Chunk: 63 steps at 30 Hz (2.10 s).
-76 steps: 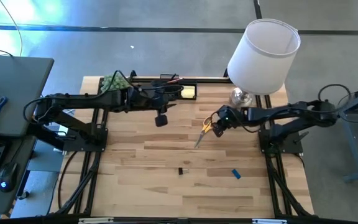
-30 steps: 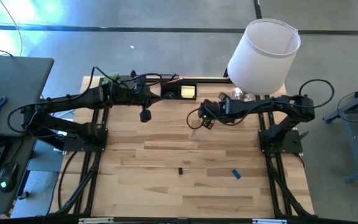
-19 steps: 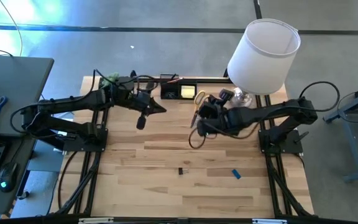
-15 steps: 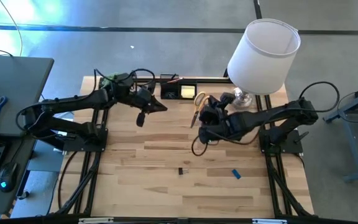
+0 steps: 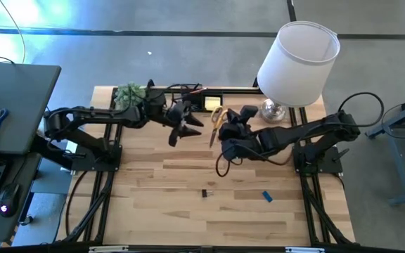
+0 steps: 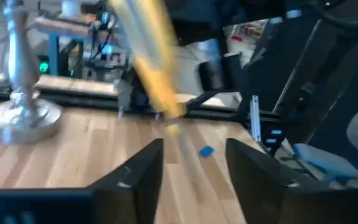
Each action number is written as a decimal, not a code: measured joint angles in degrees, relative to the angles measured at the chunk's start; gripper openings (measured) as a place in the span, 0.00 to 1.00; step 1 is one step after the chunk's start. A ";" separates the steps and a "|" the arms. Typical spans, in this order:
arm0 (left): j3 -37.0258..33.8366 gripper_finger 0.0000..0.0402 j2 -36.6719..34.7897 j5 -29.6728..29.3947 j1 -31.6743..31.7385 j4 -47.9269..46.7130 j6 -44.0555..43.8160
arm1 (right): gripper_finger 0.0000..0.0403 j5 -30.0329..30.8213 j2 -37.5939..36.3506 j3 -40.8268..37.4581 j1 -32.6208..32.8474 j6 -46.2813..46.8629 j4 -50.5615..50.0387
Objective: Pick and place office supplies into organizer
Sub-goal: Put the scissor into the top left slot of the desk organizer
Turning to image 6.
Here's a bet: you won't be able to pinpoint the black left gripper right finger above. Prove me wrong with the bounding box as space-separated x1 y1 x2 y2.
225 138 329 224

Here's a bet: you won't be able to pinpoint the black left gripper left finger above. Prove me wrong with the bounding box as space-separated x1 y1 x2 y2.
85 138 165 224

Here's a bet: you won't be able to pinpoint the blue eraser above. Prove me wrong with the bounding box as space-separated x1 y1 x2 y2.
198 145 216 158

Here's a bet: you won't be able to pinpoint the yellow-handled scissors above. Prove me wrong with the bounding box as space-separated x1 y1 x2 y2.
109 0 186 121

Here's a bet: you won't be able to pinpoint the black box blue labels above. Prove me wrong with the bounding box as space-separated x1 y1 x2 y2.
259 124 287 156

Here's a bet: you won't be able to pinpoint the silver table lamp white shade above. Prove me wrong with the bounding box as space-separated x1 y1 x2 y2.
0 0 62 146

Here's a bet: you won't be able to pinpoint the black computer green light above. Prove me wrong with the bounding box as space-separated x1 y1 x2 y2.
37 54 62 77

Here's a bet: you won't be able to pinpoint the wooden workbench blue legs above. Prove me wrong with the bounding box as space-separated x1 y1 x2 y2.
32 12 127 77

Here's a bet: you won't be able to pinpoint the silver metal bracket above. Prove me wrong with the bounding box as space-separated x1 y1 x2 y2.
249 95 262 142

